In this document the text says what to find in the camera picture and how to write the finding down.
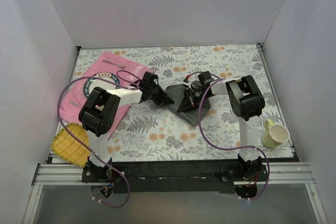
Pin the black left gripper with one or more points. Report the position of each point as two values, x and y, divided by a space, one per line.
158 95

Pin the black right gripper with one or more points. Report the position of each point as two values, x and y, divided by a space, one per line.
189 98

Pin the grey cloth napkin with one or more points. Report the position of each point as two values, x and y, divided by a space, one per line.
177 93

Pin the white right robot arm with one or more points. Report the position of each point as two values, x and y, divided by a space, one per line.
247 104

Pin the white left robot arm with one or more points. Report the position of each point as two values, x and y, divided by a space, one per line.
100 110

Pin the floral patterned table mat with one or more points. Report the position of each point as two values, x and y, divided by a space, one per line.
173 138

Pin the pink cloth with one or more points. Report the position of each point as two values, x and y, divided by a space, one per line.
90 62

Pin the dark round plate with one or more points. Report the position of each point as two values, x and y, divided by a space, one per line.
91 83

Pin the light green mug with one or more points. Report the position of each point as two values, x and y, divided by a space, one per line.
275 134

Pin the yellow bamboo mat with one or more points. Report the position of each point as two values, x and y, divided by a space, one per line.
68 149

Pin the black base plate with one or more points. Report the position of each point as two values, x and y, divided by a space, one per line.
174 176

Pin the aluminium frame rail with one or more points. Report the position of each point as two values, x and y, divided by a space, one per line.
179 192

